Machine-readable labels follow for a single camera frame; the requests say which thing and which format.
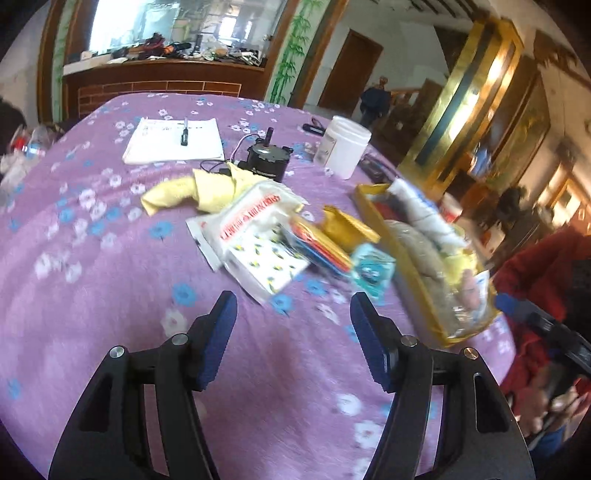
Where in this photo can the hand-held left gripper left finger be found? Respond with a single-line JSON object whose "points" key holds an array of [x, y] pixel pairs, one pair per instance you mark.
{"points": [[217, 342]]}

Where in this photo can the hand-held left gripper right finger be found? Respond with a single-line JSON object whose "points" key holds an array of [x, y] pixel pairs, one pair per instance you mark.
{"points": [[369, 342]]}

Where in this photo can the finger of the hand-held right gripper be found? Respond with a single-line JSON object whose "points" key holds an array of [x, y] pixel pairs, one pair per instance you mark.
{"points": [[510, 304]]}

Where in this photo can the pink fluffy cloth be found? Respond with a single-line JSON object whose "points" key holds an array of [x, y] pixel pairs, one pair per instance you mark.
{"points": [[471, 288]]}

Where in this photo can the light blue tissue pack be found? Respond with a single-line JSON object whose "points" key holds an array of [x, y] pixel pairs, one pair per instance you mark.
{"points": [[371, 271]]}

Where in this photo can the yellow-edged shallow box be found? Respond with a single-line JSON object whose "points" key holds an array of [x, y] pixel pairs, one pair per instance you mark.
{"points": [[441, 338]]}

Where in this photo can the white dotted tissue packet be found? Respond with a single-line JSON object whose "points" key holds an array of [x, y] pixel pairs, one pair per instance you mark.
{"points": [[263, 264]]}

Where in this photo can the colourful striped plastic pack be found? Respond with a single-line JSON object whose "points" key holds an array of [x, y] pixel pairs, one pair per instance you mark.
{"points": [[318, 249]]}

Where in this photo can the grey cloth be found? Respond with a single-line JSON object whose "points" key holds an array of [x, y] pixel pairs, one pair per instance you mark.
{"points": [[418, 247]]}

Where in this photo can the gold foil packet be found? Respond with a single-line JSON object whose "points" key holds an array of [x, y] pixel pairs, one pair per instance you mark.
{"points": [[346, 226]]}

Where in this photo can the white plastic bag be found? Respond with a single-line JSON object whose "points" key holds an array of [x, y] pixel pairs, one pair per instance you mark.
{"points": [[427, 212]]}

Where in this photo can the white packet with red print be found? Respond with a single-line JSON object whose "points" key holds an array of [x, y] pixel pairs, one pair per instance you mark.
{"points": [[249, 212]]}

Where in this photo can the pale yellow thin cloth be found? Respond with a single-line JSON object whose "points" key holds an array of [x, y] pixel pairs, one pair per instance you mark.
{"points": [[207, 191]]}

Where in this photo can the person's right hand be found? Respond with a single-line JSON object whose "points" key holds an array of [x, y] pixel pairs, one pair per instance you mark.
{"points": [[535, 406]]}

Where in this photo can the white bucket with red band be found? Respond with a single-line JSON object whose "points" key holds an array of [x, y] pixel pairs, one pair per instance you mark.
{"points": [[451, 208]]}

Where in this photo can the purple floral tablecloth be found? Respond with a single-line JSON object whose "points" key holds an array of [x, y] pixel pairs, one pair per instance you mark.
{"points": [[115, 286]]}

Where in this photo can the large gold framed painting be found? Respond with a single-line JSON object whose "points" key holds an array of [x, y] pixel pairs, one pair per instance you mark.
{"points": [[521, 134]]}

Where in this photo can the black leather case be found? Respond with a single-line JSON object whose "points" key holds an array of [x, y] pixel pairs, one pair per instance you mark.
{"points": [[374, 168]]}

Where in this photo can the black electric motor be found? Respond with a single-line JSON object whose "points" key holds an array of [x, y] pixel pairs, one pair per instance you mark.
{"points": [[265, 161]]}

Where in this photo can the white plastic jar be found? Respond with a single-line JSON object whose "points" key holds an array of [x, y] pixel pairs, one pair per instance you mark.
{"points": [[344, 152]]}

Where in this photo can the white paper notebook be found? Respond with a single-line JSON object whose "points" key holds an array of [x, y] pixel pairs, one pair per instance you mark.
{"points": [[157, 144]]}

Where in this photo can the black pen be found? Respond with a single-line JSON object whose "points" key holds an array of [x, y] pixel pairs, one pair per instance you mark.
{"points": [[184, 134]]}

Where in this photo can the wooden staircase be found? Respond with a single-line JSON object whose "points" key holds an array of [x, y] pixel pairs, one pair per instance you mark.
{"points": [[415, 115]]}

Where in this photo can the golden pillar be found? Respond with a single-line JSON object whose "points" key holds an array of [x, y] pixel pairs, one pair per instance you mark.
{"points": [[461, 92]]}

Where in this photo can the keys with black fob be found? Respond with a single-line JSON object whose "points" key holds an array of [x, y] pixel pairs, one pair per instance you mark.
{"points": [[314, 128]]}

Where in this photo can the person in dark coat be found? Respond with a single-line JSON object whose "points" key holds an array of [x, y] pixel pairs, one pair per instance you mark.
{"points": [[375, 101]]}

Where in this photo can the wooden mirror cabinet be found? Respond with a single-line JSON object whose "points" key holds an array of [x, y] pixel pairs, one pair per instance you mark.
{"points": [[184, 83]]}

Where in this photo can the brown wooden door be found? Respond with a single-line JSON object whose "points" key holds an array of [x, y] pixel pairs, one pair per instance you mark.
{"points": [[351, 74]]}

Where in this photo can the pile of plastic bags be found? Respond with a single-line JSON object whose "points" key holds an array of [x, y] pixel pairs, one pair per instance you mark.
{"points": [[27, 147]]}

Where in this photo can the clutter on cabinet shelf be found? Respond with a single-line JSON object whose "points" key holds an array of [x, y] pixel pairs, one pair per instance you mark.
{"points": [[175, 48]]}

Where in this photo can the black sofa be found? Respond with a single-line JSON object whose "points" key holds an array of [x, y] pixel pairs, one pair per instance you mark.
{"points": [[9, 121]]}

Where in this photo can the bamboo wall painting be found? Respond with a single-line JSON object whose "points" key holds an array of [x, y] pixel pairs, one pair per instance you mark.
{"points": [[293, 55]]}

